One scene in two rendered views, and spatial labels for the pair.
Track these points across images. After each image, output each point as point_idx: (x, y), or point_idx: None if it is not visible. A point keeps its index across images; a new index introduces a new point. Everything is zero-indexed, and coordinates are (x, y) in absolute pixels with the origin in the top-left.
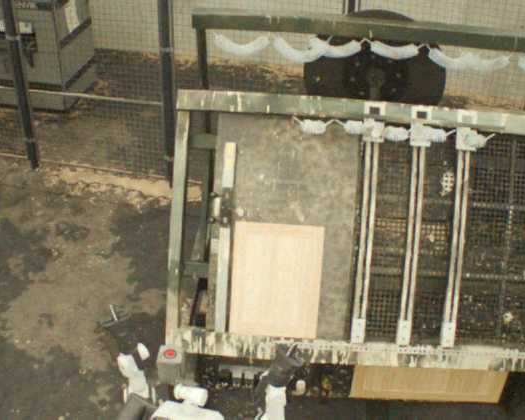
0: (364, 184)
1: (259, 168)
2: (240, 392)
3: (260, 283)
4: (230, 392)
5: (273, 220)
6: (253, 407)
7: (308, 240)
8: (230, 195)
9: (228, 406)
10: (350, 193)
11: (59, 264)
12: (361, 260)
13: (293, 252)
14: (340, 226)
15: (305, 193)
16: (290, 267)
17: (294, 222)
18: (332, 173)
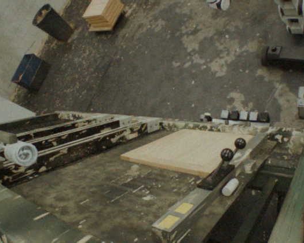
0: (52, 153)
1: (142, 204)
2: (266, 211)
3: (209, 146)
4: (274, 212)
5: (165, 170)
6: (257, 195)
7: (142, 154)
8: (204, 180)
9: (277, 198)
10: (73, 166)
11: None
12: (112, 132)
13: (163, 151)
14: (106, 157)
15: (112, 176)
16: (174, 147)
17: (145, 165)
18: (68, 178)
